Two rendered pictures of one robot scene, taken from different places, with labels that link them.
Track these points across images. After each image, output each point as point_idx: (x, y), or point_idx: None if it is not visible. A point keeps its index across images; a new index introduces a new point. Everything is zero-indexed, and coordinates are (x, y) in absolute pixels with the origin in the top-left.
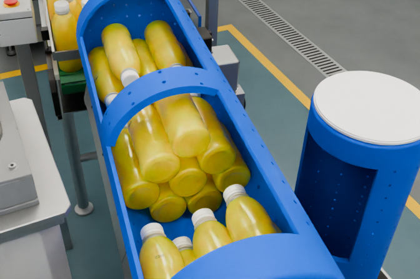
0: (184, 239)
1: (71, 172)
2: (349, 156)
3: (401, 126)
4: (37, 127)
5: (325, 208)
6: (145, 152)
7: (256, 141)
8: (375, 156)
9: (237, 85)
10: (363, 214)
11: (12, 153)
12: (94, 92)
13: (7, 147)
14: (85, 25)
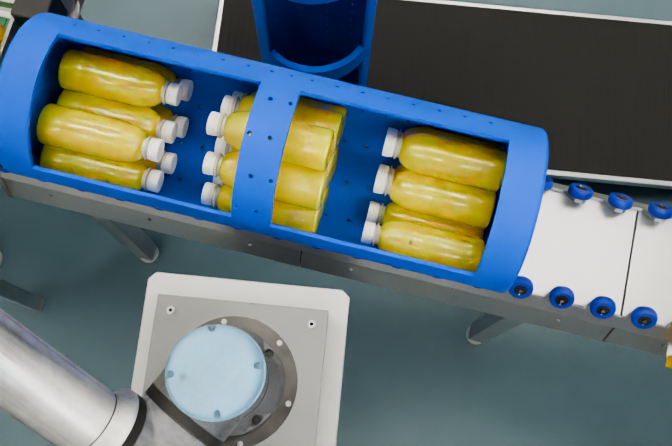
0: (374, 206)
1: None
2: None
3: None
4: (213, 282)
5: (269, 10)
6: (306, 196)
7: (385, 101)
8: None
9: None
10: (366, 10)
11: (290, 318)
12: (169, 201)
13: (278, 320)
14: (30, 153)
